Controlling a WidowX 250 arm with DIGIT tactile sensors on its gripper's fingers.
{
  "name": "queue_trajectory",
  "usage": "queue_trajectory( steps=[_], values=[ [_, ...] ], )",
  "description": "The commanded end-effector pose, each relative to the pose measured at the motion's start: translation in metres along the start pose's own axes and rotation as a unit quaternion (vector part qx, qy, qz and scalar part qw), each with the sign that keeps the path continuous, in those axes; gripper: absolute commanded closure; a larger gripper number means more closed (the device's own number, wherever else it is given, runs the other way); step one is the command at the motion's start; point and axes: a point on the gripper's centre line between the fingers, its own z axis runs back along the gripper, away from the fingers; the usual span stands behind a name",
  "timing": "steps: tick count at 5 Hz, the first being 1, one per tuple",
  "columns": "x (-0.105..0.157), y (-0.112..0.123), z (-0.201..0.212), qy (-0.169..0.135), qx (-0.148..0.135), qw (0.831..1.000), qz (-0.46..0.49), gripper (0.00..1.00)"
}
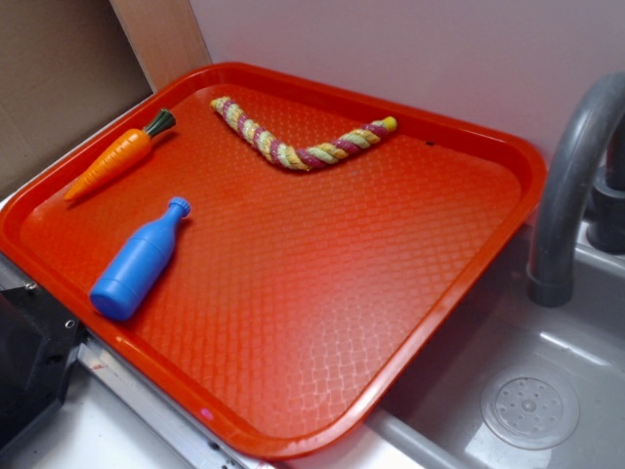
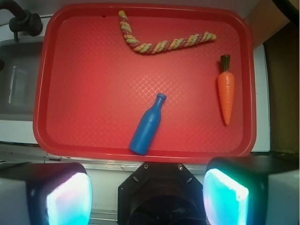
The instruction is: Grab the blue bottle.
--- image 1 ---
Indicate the brown cardboard panel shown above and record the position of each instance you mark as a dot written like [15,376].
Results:
[67,69]

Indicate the grey curved faucet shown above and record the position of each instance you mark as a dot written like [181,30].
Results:
[597,121]

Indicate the orange toy carrot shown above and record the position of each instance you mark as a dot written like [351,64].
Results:
[123,154]

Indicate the aluminium rail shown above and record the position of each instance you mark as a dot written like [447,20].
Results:
[194,445]

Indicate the multicolour twisted rope toy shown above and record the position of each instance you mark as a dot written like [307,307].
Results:
[318,156]

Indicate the grey toy sink basin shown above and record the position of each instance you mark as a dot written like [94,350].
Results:
[505,383]

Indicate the dark grey faucet knob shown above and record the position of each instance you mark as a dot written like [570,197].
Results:
[606,229]

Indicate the red plastic tray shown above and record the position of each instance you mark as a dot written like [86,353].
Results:
[293,299]

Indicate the blue plastic toy bottle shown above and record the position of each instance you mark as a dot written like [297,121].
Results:
[125,283]

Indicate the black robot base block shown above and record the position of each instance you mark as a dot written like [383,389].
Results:
[40,339]

